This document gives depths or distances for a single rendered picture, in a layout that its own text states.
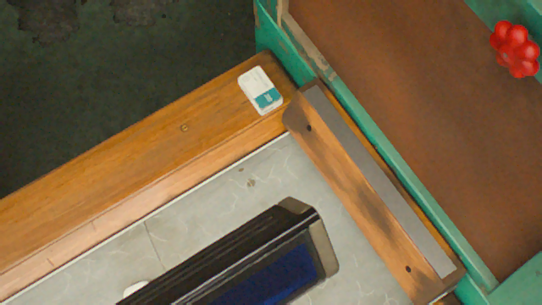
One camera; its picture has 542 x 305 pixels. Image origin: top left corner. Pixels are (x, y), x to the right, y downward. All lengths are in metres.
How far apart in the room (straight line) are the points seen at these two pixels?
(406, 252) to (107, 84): 1.23
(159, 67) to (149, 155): 0.96
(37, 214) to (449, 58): 0.58
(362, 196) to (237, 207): 0.18
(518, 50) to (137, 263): 0.62
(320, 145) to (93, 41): 1.19
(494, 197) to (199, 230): 0.41
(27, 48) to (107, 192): 1.11
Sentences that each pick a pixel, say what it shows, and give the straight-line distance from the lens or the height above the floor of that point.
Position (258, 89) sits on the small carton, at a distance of 1.02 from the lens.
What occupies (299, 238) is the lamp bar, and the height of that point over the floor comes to 1.11.
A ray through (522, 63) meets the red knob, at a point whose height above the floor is 1.24.
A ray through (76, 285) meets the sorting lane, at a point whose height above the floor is 0.74.
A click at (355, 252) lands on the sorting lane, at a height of 0.74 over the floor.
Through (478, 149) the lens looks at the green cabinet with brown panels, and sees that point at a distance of 0.72.
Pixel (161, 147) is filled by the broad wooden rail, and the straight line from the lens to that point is 1.01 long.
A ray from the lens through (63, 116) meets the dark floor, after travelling 1.94.
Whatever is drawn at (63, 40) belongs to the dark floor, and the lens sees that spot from 2.05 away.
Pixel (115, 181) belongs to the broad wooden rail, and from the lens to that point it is 1.01.
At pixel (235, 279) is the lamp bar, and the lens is 0.60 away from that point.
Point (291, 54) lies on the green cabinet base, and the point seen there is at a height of 0.82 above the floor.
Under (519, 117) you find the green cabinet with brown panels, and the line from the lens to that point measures 0.63.
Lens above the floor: 1.68
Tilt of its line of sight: 67 degrees down
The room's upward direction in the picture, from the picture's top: 1 degrees counter-clockwise
